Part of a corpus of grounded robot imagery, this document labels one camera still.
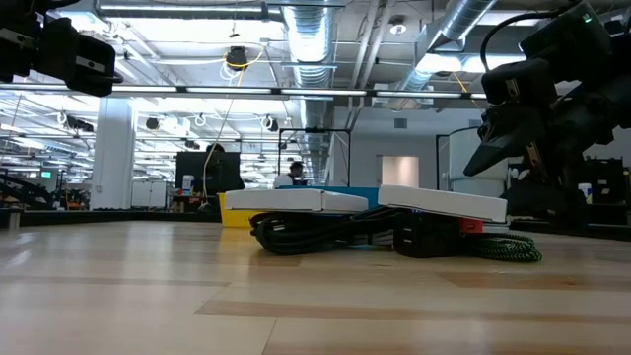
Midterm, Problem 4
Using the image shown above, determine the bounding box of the black aluminium table frame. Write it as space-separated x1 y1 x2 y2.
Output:
0 209 631 243

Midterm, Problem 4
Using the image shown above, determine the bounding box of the black cable with red strap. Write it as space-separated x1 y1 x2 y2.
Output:
458 217 485 235

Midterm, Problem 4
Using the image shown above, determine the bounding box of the person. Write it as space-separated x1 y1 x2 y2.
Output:
204 142 246 194
287 161 310 187

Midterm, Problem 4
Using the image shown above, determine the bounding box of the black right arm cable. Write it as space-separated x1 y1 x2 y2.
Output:
479 9 573 73

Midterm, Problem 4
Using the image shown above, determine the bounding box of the silver spiral air duct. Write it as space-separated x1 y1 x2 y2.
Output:
282 0 337 183
393 0 497 95

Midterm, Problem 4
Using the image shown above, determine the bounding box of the white building pillar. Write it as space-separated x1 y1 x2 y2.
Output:
90 97 138 211

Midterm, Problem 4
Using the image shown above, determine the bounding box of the green black braided cable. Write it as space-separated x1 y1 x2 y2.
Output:
462 232 543 263

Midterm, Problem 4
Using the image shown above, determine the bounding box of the overhead LED light bar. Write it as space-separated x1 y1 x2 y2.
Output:
0 82 489 103

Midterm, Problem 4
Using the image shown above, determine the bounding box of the thick black cable bundle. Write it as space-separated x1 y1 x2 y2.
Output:
249 205 410 256

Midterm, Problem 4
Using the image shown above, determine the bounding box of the yellow plastic basket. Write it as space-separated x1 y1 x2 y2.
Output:
218 192 267 229

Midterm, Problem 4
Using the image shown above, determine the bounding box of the white cable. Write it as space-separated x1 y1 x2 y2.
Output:
350 232 395 247

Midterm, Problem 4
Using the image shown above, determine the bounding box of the teal plastic bin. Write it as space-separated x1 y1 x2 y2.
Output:
276 185 381 211

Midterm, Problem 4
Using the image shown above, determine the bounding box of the white cardboard product box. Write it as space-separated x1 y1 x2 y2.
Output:
378 184 509 224
224 188 370 215

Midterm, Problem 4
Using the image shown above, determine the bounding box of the black storage cabinet row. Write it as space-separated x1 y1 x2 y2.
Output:
584 156 631 226

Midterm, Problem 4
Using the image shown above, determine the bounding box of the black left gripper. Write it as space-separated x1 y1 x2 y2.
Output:
0 0 124 98

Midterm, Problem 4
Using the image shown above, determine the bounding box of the black computer monitor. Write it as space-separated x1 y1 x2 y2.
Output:
175 151 242 194

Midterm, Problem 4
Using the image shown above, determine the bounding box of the black metal frame stand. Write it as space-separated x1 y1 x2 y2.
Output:
277 126 352 187

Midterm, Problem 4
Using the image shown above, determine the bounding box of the black ceiling-hung camera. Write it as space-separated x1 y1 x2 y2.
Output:
224 44 250 73

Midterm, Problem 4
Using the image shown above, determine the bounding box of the tall translucent cylinder container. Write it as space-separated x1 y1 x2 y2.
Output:
448 126 509 198

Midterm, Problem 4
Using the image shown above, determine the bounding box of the black power adapter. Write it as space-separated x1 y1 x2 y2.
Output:
392 212 467 259

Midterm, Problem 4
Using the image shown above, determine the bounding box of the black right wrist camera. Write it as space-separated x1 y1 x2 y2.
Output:
518 1 613 70

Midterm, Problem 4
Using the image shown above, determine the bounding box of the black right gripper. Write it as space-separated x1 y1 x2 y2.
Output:
462 57 593 198

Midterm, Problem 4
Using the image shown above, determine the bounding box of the white low cabinet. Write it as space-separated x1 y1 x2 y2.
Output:
130 180 169 208

